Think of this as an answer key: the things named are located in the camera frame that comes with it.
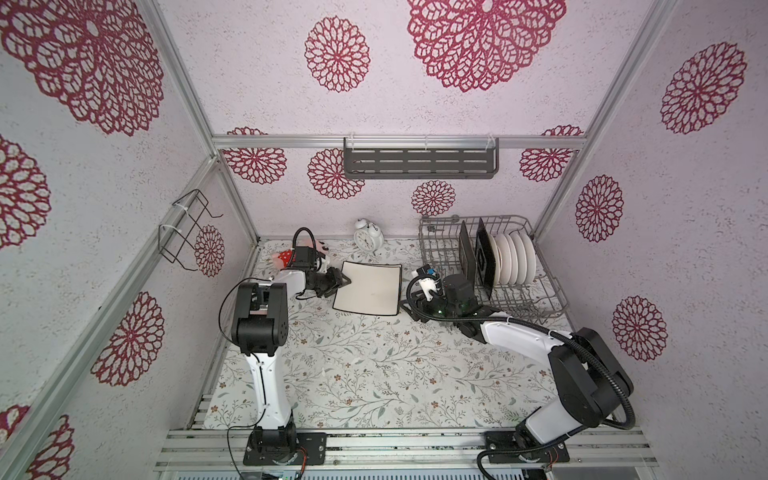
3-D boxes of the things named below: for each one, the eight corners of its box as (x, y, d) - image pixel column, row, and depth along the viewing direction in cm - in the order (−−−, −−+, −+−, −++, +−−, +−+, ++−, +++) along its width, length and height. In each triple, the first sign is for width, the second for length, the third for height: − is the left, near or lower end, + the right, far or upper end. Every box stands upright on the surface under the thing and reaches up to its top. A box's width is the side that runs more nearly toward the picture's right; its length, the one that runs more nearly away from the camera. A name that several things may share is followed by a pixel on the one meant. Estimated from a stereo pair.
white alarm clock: (354, 250, 120) (351, 226, 110) (360, 241, 123) (358, 218, 113) (377, 258, 117) (376, 235, 107) (382, 249, 120) (382, 226, 110)
